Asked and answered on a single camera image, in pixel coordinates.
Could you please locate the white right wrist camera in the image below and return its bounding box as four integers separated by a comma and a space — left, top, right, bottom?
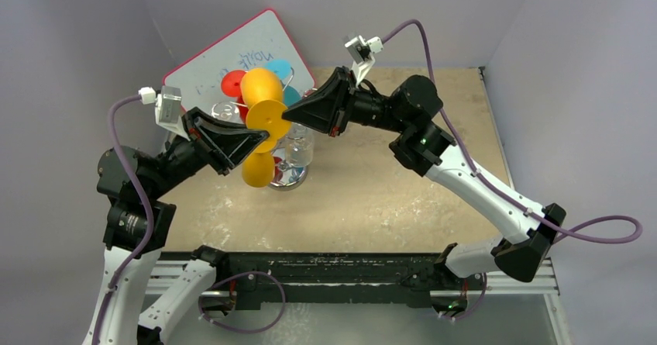
343, 34, 384, 86

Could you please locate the red plastic wine glass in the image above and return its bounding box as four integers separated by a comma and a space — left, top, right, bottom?
221, 70, 249, 122

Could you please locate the yellow wine glass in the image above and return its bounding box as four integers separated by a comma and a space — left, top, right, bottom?
240, 68, 291, 140
241, 140, 278, 188

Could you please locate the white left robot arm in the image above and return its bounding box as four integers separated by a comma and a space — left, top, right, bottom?
84, 108, 269, 344

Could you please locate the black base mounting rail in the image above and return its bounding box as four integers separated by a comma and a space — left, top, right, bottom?
110, 251, 558, 313

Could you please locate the clear glass tumbler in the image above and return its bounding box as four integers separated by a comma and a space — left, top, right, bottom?
284, 123, 315, 167

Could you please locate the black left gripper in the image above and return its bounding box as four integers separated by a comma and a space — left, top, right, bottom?
147, 105, 269, 197

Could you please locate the chrome wine glass rack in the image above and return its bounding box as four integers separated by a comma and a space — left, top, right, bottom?
210, 67, 323, 192

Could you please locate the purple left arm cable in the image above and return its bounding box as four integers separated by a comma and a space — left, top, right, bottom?
89, 95, 157, 345

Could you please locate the red-framed whiteboard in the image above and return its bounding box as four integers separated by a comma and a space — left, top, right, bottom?
162, 9, 315, 111

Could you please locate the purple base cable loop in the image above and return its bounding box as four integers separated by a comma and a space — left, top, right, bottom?
197, 271, 287, 334

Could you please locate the clear wine glass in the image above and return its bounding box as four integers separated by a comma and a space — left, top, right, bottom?
211, 102, 244, 125

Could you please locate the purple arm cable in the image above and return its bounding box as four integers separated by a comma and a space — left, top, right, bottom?
89, 95, 157, 345
380, 19, 644, 244

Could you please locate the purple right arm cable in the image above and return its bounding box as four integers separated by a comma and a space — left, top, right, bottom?
380, 19, 644, 244

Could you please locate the teal plastic wine glass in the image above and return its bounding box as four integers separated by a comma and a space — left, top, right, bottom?
264, 59, 301, 107

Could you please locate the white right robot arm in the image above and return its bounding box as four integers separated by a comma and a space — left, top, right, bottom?
282, 67, 566, 288

